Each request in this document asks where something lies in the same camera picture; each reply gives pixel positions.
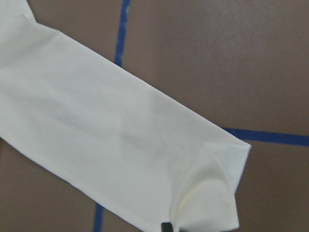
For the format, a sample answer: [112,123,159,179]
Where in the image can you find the cream long-sleeve cat shirt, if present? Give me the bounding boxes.
[0,0,251,232]

